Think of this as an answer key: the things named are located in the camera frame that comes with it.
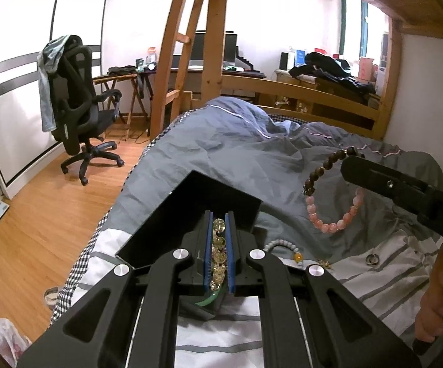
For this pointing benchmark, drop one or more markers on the right hand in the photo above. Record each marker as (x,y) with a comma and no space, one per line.
(428,323)

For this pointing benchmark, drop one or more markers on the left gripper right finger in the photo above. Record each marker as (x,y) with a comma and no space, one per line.
(307,318)

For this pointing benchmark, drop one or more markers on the grey blue duvet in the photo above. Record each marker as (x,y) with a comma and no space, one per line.
(238,144)

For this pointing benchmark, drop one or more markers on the wooden folding table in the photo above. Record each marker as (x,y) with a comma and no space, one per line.
(131,106)

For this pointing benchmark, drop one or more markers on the wooden bunk bed frame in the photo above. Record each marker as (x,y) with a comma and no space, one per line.
(414,17)

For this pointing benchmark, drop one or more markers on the white grey striped sheet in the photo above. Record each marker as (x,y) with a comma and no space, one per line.
(389,279)

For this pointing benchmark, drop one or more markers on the pile of black clothes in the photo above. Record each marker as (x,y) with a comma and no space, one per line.
(331,69)

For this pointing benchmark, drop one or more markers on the white sliding wardrobe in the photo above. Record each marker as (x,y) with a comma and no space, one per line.
(26,26)

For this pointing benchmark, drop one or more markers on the black office chair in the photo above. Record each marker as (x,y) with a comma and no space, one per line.
(81,115)

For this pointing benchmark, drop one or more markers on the denim jacket on chair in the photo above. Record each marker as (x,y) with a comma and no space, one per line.
(47,65)

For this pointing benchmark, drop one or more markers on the small round tin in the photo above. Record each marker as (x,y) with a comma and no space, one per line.
(51,297)

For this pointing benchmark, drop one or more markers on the white pink plastic bag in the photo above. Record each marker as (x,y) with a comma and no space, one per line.
(12,344)

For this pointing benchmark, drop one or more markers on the black jewelry box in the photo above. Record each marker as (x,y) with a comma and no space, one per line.
(187,218)

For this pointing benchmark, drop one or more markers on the white bead bracelet amber bead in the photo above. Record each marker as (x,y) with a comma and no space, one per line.
(286,251)

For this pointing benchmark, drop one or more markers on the green jade bangle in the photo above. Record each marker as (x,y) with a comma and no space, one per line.
(209,300)

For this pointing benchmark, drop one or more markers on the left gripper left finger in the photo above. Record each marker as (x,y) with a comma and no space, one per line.
(118,323)

